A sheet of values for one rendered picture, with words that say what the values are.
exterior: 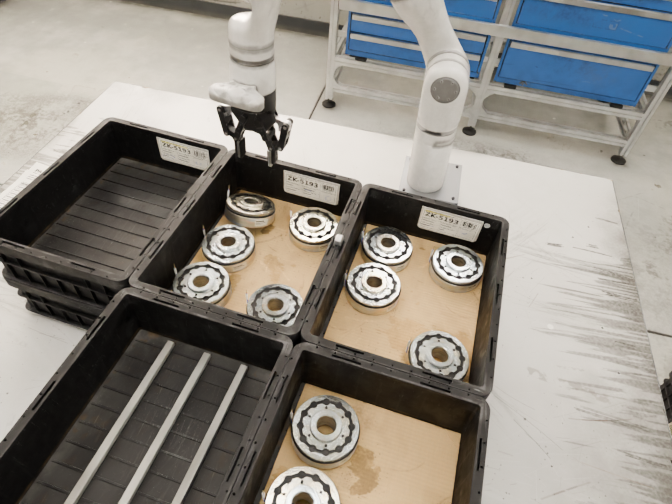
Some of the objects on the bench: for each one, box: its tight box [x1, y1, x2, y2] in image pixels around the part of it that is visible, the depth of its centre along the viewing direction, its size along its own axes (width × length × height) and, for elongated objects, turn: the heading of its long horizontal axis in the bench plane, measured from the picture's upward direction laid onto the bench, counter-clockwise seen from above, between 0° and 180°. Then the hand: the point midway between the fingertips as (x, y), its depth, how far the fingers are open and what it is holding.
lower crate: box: [2, 275, 104, 330], centre depth 108 cm, size 40×30×12 cm
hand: (256, 153), depth 92 cm, fingers open, 5 cm apart
